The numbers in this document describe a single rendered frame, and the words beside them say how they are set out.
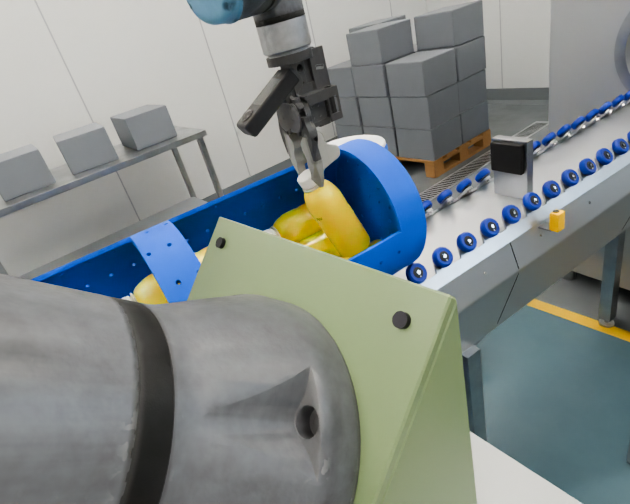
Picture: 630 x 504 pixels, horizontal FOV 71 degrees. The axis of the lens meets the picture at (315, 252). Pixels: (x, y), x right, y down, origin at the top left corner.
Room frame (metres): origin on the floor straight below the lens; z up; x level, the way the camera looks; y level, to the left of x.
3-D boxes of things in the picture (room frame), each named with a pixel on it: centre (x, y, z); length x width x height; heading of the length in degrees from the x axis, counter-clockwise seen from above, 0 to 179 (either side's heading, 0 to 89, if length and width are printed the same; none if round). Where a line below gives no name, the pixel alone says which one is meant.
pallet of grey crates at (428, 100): (4.13, -1.16, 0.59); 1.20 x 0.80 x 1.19; 31
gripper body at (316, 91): (0.74, -0.05, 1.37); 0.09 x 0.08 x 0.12; 115
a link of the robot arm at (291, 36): (0.74, -0.04, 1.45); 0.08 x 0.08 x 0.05
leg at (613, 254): (1.40, -1.14, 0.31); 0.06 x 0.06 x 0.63; 25
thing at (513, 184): (1.03, -0.54, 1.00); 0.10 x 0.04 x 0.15; 25
